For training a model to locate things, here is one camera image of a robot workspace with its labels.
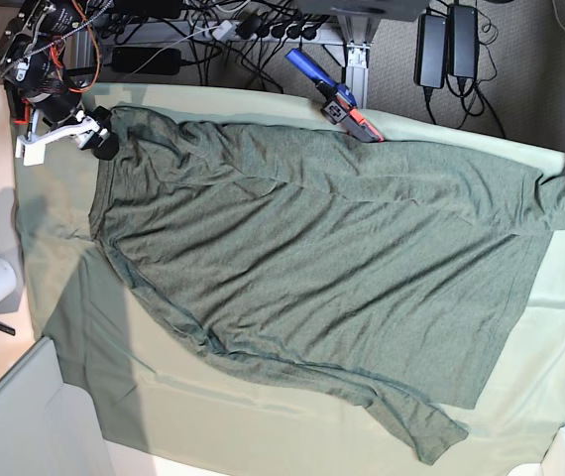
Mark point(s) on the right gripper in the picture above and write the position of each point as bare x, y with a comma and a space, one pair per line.
101, 141

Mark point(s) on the dark green T-shirt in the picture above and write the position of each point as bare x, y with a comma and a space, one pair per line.
388, 275

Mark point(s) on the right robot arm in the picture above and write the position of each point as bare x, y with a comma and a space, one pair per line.
41, 93

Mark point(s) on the black box on floor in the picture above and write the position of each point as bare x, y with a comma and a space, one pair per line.
145, 60

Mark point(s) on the grey power strip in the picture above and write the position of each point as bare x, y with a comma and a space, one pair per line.
320, 33

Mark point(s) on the white charger plug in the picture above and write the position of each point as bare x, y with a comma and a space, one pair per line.
224, 31

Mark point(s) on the left black power adapter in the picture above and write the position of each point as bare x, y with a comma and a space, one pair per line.
463, 50

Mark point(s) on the blue and orange clamp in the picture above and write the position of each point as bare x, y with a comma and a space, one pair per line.
340, 106

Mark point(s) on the light green table cloth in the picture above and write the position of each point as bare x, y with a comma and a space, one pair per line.
157, 401

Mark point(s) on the light green box edge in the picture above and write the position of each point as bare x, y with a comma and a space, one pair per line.
48, 427

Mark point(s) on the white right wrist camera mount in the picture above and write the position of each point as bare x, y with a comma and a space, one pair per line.
30, 147

